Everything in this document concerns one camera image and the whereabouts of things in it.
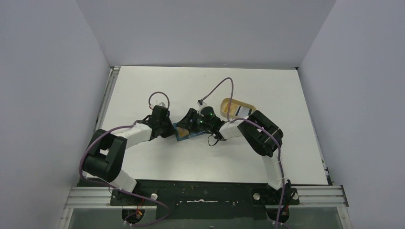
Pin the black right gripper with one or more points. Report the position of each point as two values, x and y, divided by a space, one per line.
190 119

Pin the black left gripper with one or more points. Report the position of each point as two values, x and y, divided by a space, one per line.
166 129

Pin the blue leather card holder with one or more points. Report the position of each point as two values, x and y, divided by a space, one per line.
191 135

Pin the orange credit card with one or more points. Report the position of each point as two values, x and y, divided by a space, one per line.
181 132

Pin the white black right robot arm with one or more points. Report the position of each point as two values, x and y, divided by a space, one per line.
264 136

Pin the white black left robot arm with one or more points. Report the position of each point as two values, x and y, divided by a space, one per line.
104 155

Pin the card in beige tray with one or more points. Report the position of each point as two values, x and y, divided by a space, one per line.
243 111

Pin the beige oval plastic tray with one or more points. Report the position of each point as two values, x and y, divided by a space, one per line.
235 109

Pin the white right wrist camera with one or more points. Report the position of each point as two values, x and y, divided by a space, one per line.
201 104

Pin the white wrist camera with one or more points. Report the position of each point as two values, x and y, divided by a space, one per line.
162 104
201 104

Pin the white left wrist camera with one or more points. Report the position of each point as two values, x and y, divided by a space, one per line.
162 104

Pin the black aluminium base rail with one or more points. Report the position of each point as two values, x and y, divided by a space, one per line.
207 200

